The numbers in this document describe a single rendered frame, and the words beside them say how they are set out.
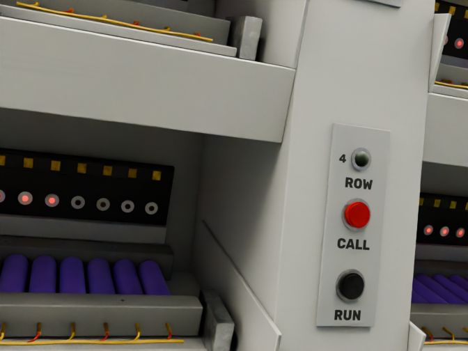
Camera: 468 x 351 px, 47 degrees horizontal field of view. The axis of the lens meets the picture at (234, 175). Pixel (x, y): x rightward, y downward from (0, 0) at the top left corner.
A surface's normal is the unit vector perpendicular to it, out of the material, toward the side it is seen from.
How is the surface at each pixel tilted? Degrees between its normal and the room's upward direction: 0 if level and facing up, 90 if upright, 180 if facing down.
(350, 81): 90
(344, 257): 90
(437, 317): 105
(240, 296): 90
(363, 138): 90
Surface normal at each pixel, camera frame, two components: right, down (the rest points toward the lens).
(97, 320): 0.30, 0.26
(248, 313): -0.94, -0.10
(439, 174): 0.32, 0.00
